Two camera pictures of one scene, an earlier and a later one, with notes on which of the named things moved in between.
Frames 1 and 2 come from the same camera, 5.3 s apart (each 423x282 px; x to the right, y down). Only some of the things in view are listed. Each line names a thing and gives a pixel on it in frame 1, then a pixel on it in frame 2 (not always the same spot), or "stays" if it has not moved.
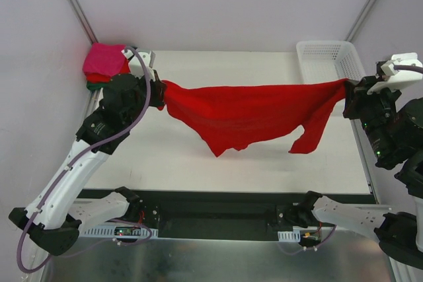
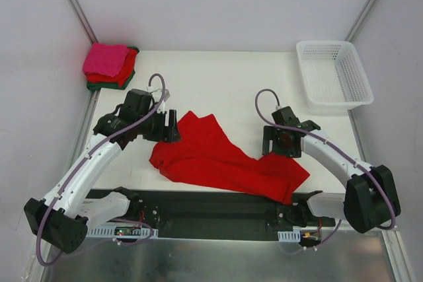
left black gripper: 156,94 -> 170,125
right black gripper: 354,98 -> 268,140
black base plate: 216,215 stays
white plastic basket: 320,61 stays
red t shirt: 226,118 -> 206,156
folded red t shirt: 100,78 stays
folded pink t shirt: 104,58 stays
